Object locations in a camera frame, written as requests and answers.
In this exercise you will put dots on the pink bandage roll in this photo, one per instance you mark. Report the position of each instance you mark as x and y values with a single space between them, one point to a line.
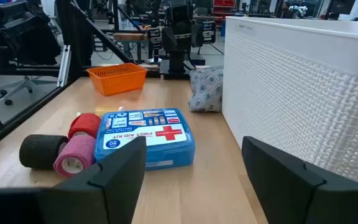
76 152

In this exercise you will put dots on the silver aluminium extrusion post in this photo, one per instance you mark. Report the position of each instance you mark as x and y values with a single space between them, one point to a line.
64 65

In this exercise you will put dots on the black bandage roll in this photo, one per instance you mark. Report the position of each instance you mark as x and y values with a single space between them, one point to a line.
40 151

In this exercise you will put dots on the red tool cabinet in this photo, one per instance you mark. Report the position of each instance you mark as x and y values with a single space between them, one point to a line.
224 7

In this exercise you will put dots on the small red block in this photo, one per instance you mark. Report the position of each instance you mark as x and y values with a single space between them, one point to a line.
84 124

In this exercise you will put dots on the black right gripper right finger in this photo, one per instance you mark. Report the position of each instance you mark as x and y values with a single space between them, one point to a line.
284 186

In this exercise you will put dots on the blue first aid kit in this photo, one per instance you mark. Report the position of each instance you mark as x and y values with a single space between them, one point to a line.
154 130

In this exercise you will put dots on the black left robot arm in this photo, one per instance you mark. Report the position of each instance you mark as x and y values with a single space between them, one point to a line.
179 37

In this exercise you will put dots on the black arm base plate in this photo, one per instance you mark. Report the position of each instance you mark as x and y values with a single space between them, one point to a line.
166 70

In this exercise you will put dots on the black office chair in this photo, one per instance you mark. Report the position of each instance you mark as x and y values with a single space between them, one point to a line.
26 37

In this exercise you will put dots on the white textured plastic basket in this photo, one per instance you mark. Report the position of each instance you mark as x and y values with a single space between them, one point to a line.
291 93

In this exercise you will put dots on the orange plastic mesh basket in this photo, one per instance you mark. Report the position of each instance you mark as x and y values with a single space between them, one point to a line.
117 79

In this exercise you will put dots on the person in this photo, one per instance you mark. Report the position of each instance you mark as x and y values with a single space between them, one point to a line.
286 11

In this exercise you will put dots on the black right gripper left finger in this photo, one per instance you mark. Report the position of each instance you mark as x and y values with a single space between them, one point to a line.
110 186

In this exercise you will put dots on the clear pill bottle white cap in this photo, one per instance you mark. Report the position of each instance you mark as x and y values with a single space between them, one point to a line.
121 109

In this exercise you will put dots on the grey patterned cloth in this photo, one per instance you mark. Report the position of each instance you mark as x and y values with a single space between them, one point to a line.
207 90

